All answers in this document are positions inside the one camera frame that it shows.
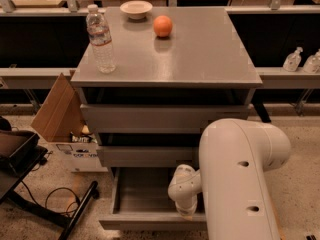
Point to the orange fruit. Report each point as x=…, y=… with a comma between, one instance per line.
x=162, y=26

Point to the brown cardboard box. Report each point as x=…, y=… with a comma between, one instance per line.
x=59, y=116

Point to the grey bottom drawer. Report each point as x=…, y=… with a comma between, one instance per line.
x=140, y=201

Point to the grey middle drawer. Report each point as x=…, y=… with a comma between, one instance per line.
x=118, y=156

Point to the grey drawer cabinet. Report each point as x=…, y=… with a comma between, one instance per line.
x=201, y=62

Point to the clear plastic water bottle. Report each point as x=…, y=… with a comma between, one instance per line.
x=100, y=39

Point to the white ceramic bowl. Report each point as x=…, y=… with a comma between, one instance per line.
x=136, y=10

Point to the white printed box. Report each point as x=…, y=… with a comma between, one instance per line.
x=79, y=157

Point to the grey top drawer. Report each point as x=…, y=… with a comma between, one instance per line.
x=157, y=118

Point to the clear sanitizer bottle right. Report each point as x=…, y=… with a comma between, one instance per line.
x=312, y=64

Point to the grey drawer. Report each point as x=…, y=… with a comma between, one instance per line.
x=118, y=156
x=157, y=118
x=140, y=201

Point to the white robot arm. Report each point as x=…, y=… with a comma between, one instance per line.
x=234, y=154

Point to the grey metal shelf rail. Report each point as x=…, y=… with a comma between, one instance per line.
x=272, y=77

